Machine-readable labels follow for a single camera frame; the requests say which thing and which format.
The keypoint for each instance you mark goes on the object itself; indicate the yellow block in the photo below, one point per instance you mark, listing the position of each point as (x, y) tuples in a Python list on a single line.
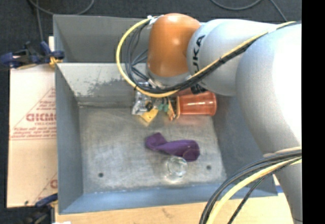
[(149, 117)]

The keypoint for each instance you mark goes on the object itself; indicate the grey metal bin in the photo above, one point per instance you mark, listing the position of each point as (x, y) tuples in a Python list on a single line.
[(114, 146)]

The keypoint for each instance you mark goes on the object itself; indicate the purple cloth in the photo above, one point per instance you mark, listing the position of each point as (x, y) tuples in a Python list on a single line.
[(175, 147)]

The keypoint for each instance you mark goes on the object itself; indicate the orange clear plastic cup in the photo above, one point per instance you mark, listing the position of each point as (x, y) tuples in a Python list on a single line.
[(198, 104)]

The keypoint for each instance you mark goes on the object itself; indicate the clear glass cup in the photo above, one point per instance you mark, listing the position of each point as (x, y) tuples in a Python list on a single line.
[(175, 167)]

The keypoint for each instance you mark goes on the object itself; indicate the brown cardboard board red print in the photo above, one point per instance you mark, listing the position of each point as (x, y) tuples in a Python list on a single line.
[(30, 157)]

